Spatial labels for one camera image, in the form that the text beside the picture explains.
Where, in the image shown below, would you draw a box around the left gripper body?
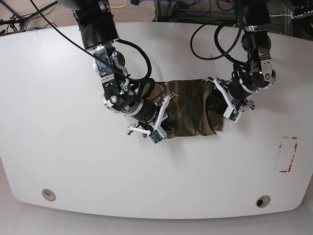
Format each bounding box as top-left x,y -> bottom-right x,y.
214,82 -> 247,115

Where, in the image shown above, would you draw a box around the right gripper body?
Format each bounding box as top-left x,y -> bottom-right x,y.
133,100 -> 157,132

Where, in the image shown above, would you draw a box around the camouflage T-shirt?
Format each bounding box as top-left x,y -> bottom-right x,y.
143,79 -> 224,139

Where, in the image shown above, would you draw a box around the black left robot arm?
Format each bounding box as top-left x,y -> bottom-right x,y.
195,0 -> 276,122

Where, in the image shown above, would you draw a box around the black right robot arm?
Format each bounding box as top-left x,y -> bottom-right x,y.
59,0 -> 174,132

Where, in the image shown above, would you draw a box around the red tape rectangle marking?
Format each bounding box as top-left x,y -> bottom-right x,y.
277,137 -> 298,173

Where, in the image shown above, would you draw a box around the white power strip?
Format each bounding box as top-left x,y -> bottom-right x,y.
291,3 -> 313,20

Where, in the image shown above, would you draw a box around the black tripod legs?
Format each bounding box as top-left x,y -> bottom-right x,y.
0,0 -> 64,32

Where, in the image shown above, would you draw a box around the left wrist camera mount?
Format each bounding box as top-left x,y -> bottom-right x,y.
206,77 -> 255,123

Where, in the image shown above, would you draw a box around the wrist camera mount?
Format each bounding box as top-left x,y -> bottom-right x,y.
123,93 -> 178,144
206,77 -> 255,123

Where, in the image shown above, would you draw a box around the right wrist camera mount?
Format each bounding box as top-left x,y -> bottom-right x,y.
123,93 -> 178,144

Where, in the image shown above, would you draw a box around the aluminium frame post base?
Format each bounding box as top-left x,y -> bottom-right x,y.
153,0 -> 179,23

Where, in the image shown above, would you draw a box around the right table cable grommet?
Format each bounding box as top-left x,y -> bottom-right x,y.
256,195 -> 271,208

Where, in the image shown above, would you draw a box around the table cable grommet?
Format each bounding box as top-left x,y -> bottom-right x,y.
256,195 -> 271,208
42,189 -> 56,202

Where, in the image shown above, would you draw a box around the left table cable grommet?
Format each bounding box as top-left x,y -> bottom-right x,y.
42,189 -> 56,202

